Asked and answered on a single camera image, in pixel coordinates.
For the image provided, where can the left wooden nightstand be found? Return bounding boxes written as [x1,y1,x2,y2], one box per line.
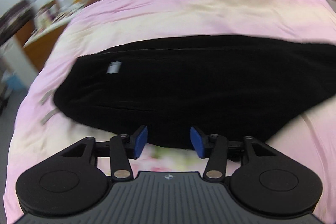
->
[23,23,68,73]

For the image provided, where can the dark suitcase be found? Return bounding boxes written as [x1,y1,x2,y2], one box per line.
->
[1,0,35,46]

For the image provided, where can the pink floral duvet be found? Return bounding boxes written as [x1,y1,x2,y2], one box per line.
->
[3,0,335,223]

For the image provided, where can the black pants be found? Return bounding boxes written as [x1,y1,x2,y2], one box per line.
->
[54,35,335,149]

